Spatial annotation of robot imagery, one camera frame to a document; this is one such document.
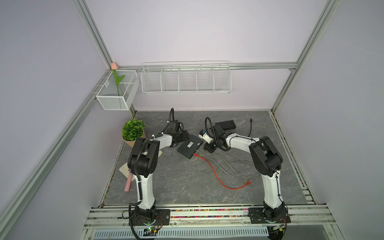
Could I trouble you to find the large black network switch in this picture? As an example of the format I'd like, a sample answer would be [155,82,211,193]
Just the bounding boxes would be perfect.
[177,135,203,159]

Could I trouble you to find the small black network switch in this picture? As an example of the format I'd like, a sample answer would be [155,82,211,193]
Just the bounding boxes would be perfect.
[216,120,236,131]

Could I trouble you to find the red ethernet cable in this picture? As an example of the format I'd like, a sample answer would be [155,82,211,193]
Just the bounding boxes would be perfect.
[193,152,253,190]

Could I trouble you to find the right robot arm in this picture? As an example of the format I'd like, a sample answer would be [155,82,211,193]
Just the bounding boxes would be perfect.
[199,117,290,224]

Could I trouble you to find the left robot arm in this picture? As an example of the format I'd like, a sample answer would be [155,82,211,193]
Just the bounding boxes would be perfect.
[127,108,189,211]

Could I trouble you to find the green potted plant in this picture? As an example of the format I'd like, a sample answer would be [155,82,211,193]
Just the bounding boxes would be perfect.
[122,119,146,148]

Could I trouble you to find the pink purple brush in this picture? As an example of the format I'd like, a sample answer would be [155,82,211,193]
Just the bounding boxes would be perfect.
[124,172,133,193]

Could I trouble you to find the white mesh box basket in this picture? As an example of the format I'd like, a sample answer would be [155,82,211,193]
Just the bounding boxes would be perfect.
[96,70,140,111]

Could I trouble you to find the pink artificial tulip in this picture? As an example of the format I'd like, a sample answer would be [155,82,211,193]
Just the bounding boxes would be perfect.
[111,63,125,96]

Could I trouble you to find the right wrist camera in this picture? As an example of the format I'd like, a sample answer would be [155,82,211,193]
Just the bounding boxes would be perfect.
[199,130,213,144]

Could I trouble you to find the long white wire basket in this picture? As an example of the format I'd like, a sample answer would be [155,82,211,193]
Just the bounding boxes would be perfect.
[141,61,232,94]

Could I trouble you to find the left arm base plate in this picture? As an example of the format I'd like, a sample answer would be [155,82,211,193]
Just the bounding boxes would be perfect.
[128,208,171,226]

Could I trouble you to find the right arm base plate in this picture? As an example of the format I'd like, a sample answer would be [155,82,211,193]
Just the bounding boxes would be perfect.
[248,207,291,224]

